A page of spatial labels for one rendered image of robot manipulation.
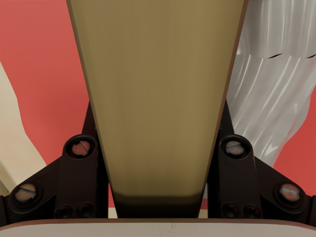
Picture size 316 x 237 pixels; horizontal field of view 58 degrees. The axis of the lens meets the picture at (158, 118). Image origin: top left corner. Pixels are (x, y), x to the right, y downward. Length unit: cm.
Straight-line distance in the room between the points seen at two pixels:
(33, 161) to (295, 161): 23
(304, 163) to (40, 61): 23
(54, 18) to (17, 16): 2
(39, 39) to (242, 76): 12
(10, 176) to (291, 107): 25
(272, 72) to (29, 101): 16
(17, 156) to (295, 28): 23
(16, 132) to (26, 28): 10
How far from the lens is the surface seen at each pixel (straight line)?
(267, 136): 23
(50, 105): 22
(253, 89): 19
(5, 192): 33
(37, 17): 18
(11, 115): 23
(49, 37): 18
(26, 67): 20
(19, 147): 26
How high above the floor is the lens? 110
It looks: 44 degrees down
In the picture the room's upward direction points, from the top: 180 degrees counter-clockwise
